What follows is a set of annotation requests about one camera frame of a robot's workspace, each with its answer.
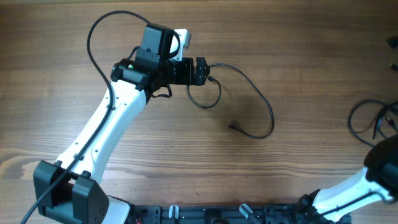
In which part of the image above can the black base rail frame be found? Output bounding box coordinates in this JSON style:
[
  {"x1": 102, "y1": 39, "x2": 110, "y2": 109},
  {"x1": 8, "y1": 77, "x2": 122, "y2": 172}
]
[{"x1": 124, "y1": 203, "x2": 352, "y2": 224}]

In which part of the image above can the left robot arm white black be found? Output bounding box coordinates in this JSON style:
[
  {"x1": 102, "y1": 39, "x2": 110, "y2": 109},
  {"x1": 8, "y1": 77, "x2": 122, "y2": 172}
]
[{"x1": 33, "y1": 23, "x2": 210, "y2": 223}]

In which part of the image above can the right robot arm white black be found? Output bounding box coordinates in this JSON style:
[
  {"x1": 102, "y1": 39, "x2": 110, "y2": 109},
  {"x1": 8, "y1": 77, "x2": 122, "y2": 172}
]
[{"x1": 297, "y1": 135, "x2": 397, "y2": 223}]

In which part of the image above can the black thin USB cable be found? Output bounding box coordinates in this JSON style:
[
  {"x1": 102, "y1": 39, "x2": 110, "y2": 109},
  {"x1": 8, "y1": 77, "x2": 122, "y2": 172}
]
[{"x1": 347, "y1": 98, "x2": 398, "y2": 147}]

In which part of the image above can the black USB cable long loop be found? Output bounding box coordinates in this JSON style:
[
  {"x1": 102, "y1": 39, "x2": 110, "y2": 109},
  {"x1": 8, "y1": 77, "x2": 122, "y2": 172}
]
[{"x1": 186, "y1": 63, "x2": 275, "y2": 140}]

